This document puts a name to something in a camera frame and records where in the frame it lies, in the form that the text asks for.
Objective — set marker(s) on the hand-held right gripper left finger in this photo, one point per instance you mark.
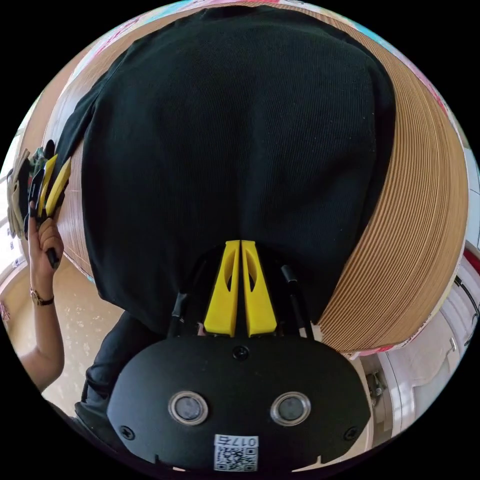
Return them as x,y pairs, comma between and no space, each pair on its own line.
222,307

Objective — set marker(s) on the person's left forearm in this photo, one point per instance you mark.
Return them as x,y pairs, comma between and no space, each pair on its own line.
41,333

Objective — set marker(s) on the black long sleeve shirt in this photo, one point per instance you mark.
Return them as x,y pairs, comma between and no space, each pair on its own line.
232,142

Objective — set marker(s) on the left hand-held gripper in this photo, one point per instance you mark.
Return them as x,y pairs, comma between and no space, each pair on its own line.
33,191

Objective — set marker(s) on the person's left hand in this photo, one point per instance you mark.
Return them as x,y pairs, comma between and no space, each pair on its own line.
45,247

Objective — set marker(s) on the person's body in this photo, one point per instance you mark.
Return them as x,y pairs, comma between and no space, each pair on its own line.
108,360

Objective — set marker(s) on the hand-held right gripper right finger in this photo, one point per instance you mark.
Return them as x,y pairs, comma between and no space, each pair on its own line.
259,307

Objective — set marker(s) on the white cupboard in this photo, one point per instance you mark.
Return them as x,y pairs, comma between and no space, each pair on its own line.
423,360

